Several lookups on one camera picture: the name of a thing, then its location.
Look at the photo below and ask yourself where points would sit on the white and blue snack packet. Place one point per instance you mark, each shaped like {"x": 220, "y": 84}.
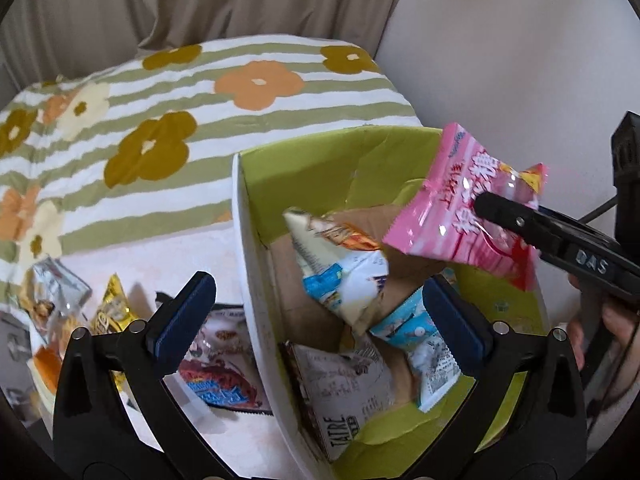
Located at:
{"x": 345, "y": 280}

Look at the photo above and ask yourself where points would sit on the orange snack packet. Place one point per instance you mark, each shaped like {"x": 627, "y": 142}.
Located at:
{"x": 47, "y": 365}

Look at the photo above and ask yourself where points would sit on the light blue snack packet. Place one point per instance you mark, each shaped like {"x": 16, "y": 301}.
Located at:
{"x": 430, "y": 355}

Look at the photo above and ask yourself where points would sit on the white and brown snack packet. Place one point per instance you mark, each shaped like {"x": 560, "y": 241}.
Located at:
{"x": 345, "y": 385}

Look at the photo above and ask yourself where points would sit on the striped floral blanket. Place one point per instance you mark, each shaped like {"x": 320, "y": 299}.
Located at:
{"x": 150, "y": 105}

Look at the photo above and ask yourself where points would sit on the green cardboard box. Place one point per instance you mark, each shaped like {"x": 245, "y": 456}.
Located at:
{"x": 310, "y": 160}

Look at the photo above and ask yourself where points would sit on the pink snack packet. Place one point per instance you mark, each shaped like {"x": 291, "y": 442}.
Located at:
{"x": 450, "y": 200}

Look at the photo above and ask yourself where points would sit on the clear silver snack packet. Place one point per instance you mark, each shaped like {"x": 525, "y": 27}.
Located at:
{"x": 55, "y": 285}

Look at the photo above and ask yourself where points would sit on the yellow snack packet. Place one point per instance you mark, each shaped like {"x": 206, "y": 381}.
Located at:
{"x": 115, "y": 310}

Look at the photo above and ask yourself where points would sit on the person's right hand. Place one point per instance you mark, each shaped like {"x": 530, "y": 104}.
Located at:
{"x": 620, "y": 322}

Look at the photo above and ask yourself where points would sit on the silver red and blue snack packet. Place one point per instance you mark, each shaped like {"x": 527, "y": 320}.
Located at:
{"x": 220, "y": 360}

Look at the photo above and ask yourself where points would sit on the beige curtain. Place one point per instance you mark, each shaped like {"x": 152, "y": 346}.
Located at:
{"x": 200, "y": 0}

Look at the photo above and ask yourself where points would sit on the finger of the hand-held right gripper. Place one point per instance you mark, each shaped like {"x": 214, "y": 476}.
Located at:
{"x": 505, "y": 215}
{"x": 575, "y": 222}

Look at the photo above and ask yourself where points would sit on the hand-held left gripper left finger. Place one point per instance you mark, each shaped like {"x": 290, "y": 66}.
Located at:
{"x": 186, "y": 310}

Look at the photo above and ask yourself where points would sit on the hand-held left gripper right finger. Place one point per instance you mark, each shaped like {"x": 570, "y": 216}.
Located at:
{"x": 450, "y": 320}

